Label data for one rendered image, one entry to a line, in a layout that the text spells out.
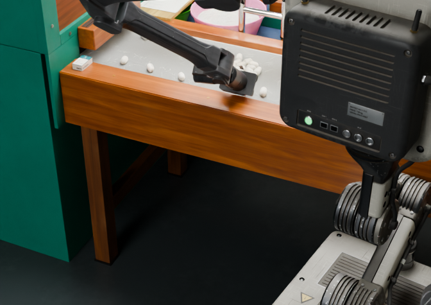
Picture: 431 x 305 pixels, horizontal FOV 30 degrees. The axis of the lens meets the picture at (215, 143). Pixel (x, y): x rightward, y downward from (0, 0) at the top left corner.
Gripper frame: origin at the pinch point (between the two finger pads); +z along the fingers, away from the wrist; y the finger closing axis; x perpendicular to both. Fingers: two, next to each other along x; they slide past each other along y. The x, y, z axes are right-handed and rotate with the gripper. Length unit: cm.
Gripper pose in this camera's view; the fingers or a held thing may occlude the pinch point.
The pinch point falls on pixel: (246, 87)
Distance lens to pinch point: 239.4
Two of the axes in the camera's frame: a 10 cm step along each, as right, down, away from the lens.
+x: -2.6, 9.6, -0.4
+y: -9.1, -2.3, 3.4
